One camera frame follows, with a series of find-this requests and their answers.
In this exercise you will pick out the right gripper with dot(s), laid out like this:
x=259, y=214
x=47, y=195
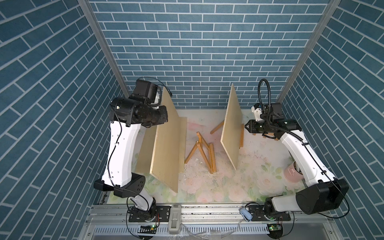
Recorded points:
x=250, y=126

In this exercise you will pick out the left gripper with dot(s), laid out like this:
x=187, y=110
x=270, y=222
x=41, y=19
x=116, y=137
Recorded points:
x=164, y=118

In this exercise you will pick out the wooden canvas board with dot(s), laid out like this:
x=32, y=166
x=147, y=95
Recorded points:
x=166, y=151
x=146, y=148
x=232, y=128

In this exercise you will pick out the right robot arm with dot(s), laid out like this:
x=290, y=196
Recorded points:
x=323, y=192

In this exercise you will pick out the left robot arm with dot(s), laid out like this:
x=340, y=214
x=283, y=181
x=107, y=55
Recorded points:
x=127, y=117

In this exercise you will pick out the right wooden easel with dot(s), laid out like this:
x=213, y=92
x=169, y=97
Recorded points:
x=220, y=126

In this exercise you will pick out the wooden easel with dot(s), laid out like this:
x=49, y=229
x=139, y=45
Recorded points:
x=220, y=126
x=207, y=152

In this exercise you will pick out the middle wooden easel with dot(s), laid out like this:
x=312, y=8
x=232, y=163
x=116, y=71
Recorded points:
x=207, y=152

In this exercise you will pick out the pink cup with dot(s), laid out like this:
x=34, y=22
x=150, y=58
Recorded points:
x=293, y=173

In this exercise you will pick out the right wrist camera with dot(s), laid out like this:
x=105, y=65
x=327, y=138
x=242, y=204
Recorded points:
x=257, y=111

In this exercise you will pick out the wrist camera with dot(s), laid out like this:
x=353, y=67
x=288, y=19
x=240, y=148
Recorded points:
x=257, y=111
x=147, y=93

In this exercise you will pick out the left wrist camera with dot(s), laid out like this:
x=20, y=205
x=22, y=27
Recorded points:
x=147, y=93

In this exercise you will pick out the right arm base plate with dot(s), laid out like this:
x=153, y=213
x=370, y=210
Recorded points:
x=259, y=215

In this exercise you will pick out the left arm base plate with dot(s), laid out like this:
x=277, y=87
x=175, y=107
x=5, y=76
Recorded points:
x=159, y=214

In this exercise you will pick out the grey rail handle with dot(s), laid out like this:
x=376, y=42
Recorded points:
x=174, y=226

